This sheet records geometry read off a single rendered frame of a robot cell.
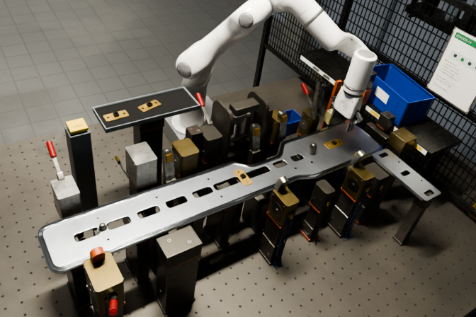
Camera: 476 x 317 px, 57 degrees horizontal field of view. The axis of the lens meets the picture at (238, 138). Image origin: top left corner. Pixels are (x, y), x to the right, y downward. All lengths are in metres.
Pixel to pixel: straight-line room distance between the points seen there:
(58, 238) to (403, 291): 1.27
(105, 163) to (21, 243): 0.51
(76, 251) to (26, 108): 2.39
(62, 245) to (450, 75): 1.69
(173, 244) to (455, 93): 1.39
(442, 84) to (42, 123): 2.67
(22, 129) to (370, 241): 2.52
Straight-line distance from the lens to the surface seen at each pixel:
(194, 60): 1.86
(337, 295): 1.79
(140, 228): 1.46
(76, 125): 1.59
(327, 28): 1.64
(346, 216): 1.87
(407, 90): 2.25
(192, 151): 1.59
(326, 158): 1.82
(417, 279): 1.97
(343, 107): 1.77
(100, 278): 1.29
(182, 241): 1.39
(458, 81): 2.13
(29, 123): 3.55
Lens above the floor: 2.14
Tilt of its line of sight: 39 degrees down
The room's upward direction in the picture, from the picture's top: 10 degrees clockwise
